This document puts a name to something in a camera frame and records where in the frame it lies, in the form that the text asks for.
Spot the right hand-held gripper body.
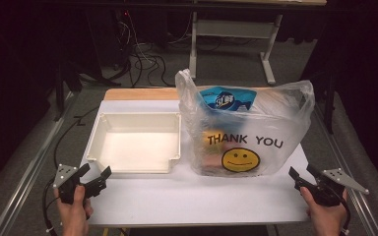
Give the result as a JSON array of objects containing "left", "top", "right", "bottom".
[{"left": 294, "top": 167, "right": 370, "bottom": 208}]

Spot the aluminium floor rail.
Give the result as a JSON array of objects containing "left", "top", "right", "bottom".
[
  {"left": 312, "top": 100, "right": 378, "bottom": 236},
  {"left": 0, "top": 91, "right": 77, "bottom": 236}
]

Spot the blue snack pouch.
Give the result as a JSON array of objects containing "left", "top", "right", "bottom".
[{"left": 196, "top": 86, "right": 260, "bottom": 132}]

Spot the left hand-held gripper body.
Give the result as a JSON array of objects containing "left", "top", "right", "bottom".
[{"left": 52, "top": 163, "right": 108, "bottom": 206}]

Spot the person's right hand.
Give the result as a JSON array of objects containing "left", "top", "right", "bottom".
[{"left": 299, "top": 185, "right": 349, "bottom": 236}]

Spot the tangle of floor cables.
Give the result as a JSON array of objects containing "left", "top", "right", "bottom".
[{"left": 109, "top": 9, "right": 191, "bottom": 89}]

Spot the yellow drink carton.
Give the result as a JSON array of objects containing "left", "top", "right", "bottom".
[{"left": 202, "top": 128, "right": 226, "bottom": 155}]

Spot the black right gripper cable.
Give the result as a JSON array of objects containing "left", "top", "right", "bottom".
[{"left": 339, "top": 196, "right": 352, "bottom": 236}]

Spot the white plastic bin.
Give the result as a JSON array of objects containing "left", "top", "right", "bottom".
[{"left": 85, "top": 111, "right": 182, "bottom": 175}]

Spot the person's left hand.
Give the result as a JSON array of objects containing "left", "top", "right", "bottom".
[{"left": 53, "top": 185, "right": 95, "bottom": 236}]

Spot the clear plastic bag with smiley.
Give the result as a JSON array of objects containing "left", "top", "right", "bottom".
[{"left": 174, "top": 68, "right": 316, "bottom": 178}]

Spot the thin black floor cable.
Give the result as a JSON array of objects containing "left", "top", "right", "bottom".
[{"left": 53, "top": 106, "right": 100, "bottom": 166}]

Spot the white metal desk frame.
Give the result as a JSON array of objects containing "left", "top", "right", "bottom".
[{"left": 188, "top": 0, "right": 328, "bottom": 87}]

